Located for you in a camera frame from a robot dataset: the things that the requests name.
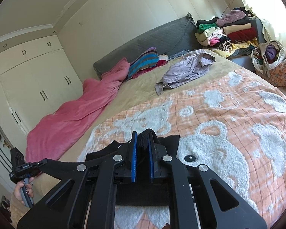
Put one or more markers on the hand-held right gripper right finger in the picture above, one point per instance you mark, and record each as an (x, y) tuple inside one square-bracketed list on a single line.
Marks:
[(153, 162)]

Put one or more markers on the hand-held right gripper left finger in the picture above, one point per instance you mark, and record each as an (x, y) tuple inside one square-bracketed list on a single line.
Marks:
[(133, 157)]

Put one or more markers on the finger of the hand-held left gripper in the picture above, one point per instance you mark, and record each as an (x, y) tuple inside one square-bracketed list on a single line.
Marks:
[(44, 164)]

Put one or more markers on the black sweater with orange cuffs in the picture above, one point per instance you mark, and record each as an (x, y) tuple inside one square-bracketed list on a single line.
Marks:
[(143, 140)]

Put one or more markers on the person's left forearm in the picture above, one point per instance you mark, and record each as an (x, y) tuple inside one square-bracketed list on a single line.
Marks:
[(17, 212)]

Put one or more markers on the pile of folded clothes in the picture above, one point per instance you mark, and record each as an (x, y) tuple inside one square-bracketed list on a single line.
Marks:
[(228, 33)]

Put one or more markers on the floral bag of clothes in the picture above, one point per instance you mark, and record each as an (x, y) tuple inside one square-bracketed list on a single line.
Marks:
[(278, 74)]

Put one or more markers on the person's left hand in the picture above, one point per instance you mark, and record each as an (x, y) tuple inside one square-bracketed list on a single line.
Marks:
[(18, 192)]

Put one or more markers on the pink blanket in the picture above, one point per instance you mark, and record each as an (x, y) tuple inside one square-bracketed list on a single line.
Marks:
[(69, 124)]

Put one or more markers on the beige bedspread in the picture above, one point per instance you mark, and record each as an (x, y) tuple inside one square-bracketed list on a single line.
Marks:
[(138, 85)]

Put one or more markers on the white wardrobe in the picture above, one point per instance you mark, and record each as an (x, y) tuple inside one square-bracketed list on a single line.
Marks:
[(38, 81)]

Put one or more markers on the peach blanket with white figures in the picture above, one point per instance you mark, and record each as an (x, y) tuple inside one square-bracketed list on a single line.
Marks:
[(228, 124)]

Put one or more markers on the striped folded cloth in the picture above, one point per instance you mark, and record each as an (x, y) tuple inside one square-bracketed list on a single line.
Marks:
[(145, 62)]

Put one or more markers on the lilac crumpled garment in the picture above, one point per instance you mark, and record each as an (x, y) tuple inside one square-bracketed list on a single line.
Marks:
[(188, 71)]

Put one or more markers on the maroon cloth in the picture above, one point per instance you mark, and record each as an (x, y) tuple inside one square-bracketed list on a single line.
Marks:
[(162, 63)]

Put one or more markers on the blue grey knitted cloth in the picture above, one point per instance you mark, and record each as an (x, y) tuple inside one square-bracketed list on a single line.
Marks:
[(178, 53)]

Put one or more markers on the grey quilted headboard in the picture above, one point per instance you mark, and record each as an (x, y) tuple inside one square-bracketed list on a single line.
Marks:
[(152, 38)]

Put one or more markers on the grey bench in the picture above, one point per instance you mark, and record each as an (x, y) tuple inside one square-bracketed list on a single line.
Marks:
[(258, 28)]

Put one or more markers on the white curtain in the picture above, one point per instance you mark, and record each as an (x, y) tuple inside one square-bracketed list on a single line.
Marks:
[(264, 2)]

